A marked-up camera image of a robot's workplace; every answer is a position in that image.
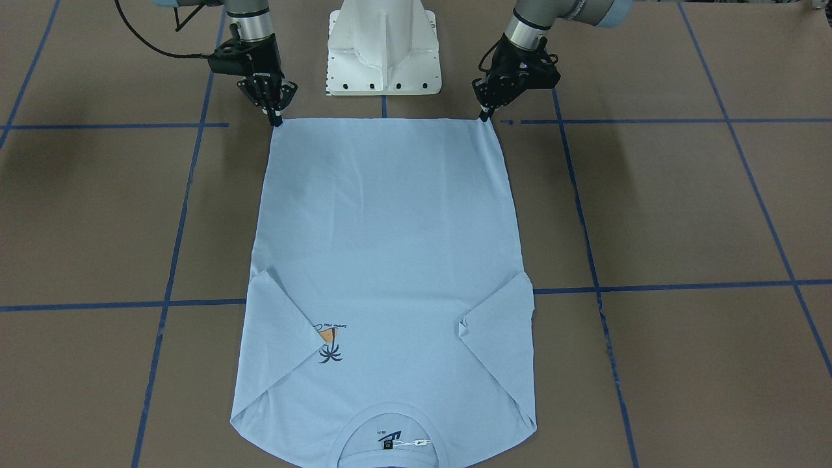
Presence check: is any white central robot pedestal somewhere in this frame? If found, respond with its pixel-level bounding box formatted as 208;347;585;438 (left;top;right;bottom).
325;1;443;97

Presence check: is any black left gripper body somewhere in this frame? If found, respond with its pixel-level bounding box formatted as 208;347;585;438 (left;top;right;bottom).
472;34;561;112

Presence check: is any brown paper table cover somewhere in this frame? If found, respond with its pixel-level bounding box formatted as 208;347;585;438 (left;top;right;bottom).
2;1;830;467

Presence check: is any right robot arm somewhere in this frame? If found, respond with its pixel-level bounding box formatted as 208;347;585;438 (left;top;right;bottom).
154;1;298;127

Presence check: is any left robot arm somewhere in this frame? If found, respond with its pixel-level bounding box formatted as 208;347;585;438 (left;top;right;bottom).
472;1;633;122

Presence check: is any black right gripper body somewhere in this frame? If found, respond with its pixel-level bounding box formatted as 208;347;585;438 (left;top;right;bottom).
207;33;298;114

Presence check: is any light blue t-shirt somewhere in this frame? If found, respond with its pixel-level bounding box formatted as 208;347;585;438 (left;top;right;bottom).
231;118;538;467

